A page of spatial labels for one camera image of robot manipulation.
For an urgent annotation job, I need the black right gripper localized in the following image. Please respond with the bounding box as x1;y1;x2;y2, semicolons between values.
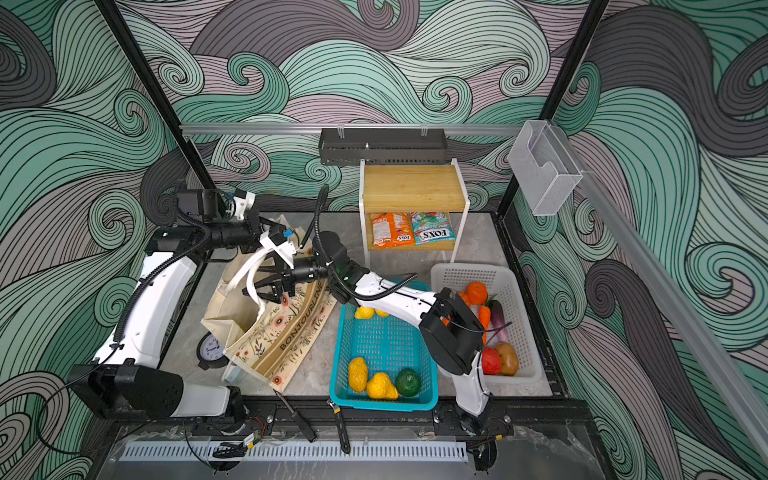
245;245;342;305

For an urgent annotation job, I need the black alarm clock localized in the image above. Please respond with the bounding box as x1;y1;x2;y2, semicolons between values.
195;332;229;370

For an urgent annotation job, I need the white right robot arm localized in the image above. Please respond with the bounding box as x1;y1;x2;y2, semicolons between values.
233;231;489;418

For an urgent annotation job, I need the green avocado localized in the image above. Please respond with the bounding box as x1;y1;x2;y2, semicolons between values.
395;368;422;398

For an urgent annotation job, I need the white slotted cable duct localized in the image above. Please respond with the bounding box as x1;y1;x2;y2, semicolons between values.
119;441;469;463

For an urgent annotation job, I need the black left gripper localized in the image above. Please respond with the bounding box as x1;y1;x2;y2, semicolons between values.
206;212;284;254

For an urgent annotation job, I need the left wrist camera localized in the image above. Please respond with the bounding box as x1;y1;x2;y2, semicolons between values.
232;189;256;221

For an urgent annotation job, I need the teal plastic basket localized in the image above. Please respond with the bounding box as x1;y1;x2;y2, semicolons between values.
330;304;439;412

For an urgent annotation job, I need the pink handled brush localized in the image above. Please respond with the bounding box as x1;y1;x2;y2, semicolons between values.
221;363;243;385

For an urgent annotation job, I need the yellow starfruit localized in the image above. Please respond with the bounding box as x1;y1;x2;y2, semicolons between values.
347;357;368;393

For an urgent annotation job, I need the orange Fox's candy bag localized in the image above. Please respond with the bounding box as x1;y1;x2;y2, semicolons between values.
371;212;415;249

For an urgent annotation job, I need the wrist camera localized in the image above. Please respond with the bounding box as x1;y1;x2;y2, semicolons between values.
259;226;297;269
232;189;256;221

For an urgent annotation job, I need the white plastic basket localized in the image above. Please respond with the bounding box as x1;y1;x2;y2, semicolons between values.
430;263;545;385

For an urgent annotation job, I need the red tomato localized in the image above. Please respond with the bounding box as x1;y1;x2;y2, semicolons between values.
481;347;502;375

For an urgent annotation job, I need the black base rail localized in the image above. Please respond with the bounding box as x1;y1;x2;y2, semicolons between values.
225;395;522;440

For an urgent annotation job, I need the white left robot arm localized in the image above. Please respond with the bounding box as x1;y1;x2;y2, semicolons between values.
67;189;262;422

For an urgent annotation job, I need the orange carrot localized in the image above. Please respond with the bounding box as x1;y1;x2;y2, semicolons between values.
477;305;492;331

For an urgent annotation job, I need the teal Fox's candy bag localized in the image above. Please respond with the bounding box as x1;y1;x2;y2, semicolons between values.
410;212;455;245

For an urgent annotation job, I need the cream floral tote bag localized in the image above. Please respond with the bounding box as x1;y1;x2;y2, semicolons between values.
200;236;340;394

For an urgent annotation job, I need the white wooden shelf rack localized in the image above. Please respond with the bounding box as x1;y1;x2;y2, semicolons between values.
358;159;470;267

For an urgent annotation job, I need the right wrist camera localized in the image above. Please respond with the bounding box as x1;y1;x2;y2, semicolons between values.
259;226;297;269

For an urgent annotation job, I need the brown potato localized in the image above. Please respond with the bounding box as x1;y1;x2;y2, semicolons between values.
495;342;520;376

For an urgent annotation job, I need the clear acrylic wall holder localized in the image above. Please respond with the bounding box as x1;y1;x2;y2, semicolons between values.
507;120;583;217

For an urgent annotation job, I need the black adjustable wrench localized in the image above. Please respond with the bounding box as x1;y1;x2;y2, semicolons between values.
327;399;351;455

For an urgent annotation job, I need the large yellow pear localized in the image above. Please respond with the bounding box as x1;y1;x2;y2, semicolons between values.
366;372;399;400

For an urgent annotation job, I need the orange tomato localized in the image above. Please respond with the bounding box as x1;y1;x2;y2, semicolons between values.
465;282;489;306

